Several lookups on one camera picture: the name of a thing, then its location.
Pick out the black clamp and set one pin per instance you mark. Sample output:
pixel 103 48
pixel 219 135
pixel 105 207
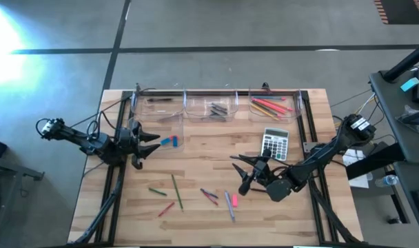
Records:
pixel 265 86
pixel 138 87

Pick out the dark purple pen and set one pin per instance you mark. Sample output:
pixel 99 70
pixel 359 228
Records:
pixel 219 105

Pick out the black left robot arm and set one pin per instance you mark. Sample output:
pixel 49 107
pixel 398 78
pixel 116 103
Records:
pixel 92 143

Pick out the green crayon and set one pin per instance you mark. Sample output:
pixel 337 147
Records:
pixel 158 191

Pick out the white paper sheet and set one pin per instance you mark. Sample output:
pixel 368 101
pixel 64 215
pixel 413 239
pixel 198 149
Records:
pixel 354 158

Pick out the grey table leg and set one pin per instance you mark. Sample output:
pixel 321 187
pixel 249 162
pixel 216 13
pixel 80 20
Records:
pixel 20 170

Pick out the red crayon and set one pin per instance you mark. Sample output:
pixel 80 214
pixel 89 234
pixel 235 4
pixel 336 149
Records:
pixel 166 209

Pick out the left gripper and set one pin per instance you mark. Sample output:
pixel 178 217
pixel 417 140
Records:
pixel 133 143

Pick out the black diagonal bar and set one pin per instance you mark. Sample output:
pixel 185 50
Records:
pixel 375 162

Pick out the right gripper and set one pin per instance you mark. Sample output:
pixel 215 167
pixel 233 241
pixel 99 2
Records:
pixel 261 170

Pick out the orange pencil pink eraser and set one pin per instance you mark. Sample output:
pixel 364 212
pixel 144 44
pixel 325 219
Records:
pixel 274 114
pixel 286 108

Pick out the blue sticky note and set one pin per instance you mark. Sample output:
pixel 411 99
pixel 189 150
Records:
pixel 410 84

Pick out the black pen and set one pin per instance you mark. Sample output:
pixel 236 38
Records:
pixel 257 189
pixel 159 100

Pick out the grey side desk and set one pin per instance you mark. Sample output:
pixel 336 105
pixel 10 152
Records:
pixel 407 193
pixel 395 137

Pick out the mat with striped edge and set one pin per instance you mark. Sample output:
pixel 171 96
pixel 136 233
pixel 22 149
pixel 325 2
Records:
pixel 402 10

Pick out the grey desk calculator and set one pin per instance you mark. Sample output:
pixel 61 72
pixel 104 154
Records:
pixel 275 144

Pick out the red marker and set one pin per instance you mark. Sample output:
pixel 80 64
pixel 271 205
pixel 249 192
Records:
pixel 211 199

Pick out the long green pencil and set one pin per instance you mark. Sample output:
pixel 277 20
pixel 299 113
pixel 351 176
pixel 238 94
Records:
pixel 177 193

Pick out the short green pencil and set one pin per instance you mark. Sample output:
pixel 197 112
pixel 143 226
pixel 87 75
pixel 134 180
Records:
pixel 264 109

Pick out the blue pen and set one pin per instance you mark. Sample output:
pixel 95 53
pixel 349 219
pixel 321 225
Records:
pixel 220 111

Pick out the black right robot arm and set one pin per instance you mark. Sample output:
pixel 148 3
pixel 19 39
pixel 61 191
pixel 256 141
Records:
pixel 319 153

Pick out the black pole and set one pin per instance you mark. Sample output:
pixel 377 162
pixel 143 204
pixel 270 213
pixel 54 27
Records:
pixel 406 63

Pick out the clear water bottle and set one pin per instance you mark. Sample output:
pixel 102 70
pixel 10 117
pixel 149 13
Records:
pixel 387 180

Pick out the yellow pencil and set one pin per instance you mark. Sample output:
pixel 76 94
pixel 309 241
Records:
pixel 263 112

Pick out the blue eraser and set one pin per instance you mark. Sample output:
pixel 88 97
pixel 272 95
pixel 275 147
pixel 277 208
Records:
pixel 165 141
pixel 175 142

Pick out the clear purple pen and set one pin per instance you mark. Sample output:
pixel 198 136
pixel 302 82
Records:
pixel 229 206

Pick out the clear plastic bin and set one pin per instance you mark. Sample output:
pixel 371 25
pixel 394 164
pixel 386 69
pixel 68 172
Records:
pixel 296 100
pixel 168 148
pixel 195 106
pixel 161 108

